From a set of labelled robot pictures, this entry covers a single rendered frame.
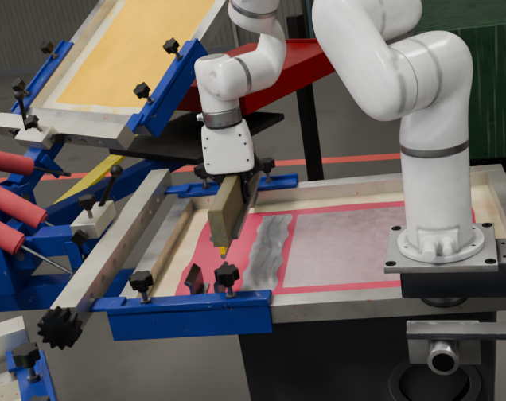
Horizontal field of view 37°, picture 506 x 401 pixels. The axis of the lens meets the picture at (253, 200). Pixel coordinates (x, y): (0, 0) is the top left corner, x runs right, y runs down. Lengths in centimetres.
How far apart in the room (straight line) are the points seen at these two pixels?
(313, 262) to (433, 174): 53
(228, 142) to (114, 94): 81
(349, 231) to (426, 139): 63
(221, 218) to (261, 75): 28
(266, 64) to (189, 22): 91
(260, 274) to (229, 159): 24
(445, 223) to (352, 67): 27
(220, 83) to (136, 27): 111
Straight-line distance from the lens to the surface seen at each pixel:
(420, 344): 112
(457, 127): 105
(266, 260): 154
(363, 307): 132
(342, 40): 99
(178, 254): 166
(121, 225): 165
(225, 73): 137
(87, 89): 236
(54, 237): 169
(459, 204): 109
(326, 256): 154
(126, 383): 302
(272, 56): 142
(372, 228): 164
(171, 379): 296
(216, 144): 150
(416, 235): 111
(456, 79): 103
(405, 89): 96
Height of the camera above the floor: 166
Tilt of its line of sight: 22 degrees down
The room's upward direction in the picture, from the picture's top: 9 degrees counter-clockwise
